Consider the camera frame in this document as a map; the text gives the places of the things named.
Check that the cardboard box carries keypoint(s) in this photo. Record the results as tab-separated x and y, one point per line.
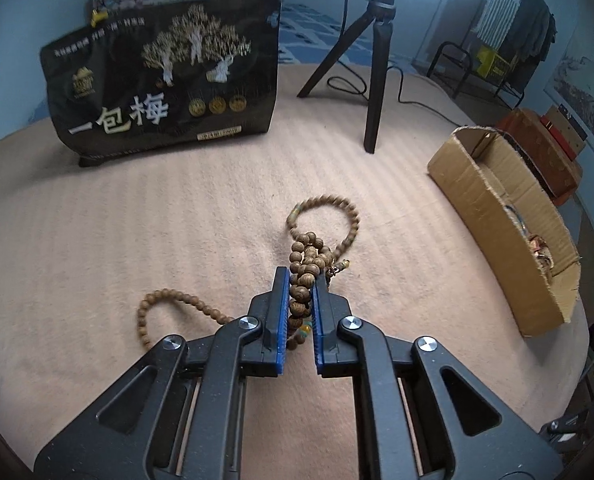
482	185

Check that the dark hanging clothes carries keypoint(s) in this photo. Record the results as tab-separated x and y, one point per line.
532	25

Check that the black tripod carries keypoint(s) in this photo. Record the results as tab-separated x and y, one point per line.
377	70

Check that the orange covered cabinet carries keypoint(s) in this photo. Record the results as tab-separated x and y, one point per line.
532	140

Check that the black printed snack bag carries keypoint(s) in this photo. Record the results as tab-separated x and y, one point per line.
167	75

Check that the gold jewelry piece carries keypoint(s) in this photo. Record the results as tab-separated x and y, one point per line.
539	254

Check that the black metal shoe rack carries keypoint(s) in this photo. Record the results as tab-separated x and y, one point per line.
447	55

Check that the red and brown box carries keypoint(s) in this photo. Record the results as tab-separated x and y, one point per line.
564	130

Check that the white striped knit garment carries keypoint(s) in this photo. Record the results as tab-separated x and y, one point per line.
499	5

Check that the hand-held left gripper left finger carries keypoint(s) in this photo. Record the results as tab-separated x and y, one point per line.
280	310

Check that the yellow box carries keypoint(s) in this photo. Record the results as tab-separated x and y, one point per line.
494	62

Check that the landscape wall poster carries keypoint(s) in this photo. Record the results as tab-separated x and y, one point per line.
587	85

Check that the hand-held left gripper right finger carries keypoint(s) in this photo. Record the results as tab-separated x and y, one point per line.
318	320

